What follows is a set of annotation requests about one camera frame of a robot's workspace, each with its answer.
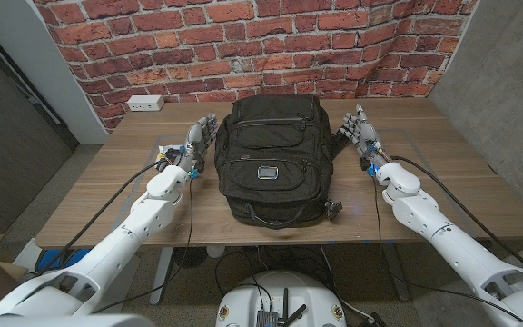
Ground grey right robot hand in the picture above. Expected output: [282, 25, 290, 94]
[339, 104, 392, 170]

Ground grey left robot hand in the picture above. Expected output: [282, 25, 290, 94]
[177, 113, 220, 173]

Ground black backpack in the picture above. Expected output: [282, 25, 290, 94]
[213, 94, 351, 230]

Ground white power strip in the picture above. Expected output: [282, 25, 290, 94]
[126, 94, 165, 113]

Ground red brick print backdrop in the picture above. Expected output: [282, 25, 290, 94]
[34, 0, 479, 133]

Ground black round floor object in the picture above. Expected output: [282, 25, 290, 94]
[173, 247, 208, 269]

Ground white table leg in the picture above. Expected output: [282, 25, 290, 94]
[149, 246, 175, 306]

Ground grey table leg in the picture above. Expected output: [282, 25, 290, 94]
[381, 243, 411, 302]

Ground white robot torso base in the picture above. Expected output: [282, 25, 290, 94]
[214, 271, 348, 327]

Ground upright black antenna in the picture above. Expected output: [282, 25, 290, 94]
[281, 287, 290, 326]

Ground blue black floor pad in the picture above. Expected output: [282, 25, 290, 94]
[34, 247, 91, 274]

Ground small grey computer box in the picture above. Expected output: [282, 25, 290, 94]
[255, 310, 280, 327]

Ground slanted black antenna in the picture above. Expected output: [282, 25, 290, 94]
[287, 303, 308, 327]

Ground tan cardboard piece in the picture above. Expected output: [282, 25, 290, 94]
[0, 233, 30, 282]

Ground white robot chest edge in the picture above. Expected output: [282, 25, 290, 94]
[0, 312, 156, 327]

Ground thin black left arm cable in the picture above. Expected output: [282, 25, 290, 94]
[91, 174, 195, 315]

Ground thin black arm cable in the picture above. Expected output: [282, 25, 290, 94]
[370, 174, 523, 322]
[91, 174, 195, 315]

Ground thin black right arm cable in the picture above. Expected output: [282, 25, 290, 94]
[370, 174, 523, 322]

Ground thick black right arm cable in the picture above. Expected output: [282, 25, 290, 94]
[389, 155, 523, 275]

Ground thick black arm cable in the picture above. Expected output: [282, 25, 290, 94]
[38, 158, 168, 276]
[389, 155, 523, 275]

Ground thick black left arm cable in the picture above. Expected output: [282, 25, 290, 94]
[38, 158, 168, 276]

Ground black floor cable loop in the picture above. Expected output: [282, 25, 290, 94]
[214, 251, 274, 312]

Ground white floor cable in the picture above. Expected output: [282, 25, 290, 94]
[319, 244, 376, 322]

